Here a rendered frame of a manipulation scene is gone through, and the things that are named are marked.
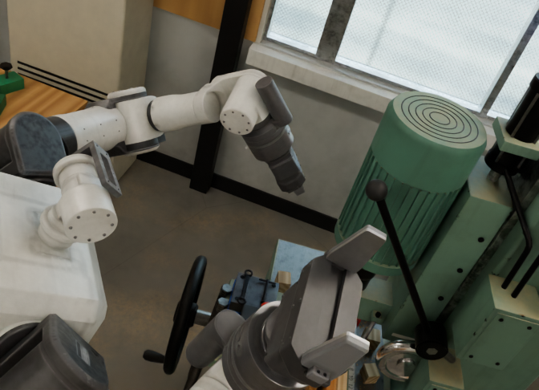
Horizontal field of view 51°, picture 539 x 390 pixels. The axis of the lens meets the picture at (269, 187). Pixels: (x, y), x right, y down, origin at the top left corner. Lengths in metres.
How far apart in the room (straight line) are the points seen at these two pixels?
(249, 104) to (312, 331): 0.61
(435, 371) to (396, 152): 0.45
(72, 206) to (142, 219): 2.02
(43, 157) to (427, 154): 0.61
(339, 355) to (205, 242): 2.28
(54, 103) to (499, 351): 1.97
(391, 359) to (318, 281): 0.72
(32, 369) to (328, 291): 0.34
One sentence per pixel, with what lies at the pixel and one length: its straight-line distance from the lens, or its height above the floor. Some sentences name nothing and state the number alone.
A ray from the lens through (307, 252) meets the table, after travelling 1.52.
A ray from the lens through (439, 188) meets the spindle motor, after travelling 0.98.
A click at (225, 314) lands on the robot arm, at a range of 0.63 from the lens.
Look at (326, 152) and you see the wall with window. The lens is 2.70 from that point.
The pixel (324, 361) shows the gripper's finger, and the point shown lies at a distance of 0.46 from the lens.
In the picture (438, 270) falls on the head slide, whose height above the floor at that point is 1.24.
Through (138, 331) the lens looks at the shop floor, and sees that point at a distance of 2.37.
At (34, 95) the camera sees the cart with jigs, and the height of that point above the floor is 0.53.
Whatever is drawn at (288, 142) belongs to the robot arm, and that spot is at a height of 1.33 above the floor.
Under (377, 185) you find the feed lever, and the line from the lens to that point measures 0.89.
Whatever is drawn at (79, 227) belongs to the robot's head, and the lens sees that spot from 0.76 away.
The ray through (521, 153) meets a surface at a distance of 1.01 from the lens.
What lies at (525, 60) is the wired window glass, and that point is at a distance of 2.53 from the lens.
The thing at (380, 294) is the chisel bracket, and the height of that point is 1.07.
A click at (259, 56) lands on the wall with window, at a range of 2.48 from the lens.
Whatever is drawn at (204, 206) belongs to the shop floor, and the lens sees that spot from 2.88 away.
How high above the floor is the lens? 1.95
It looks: 39 degrees down
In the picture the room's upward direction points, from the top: 17 degrees clockwise
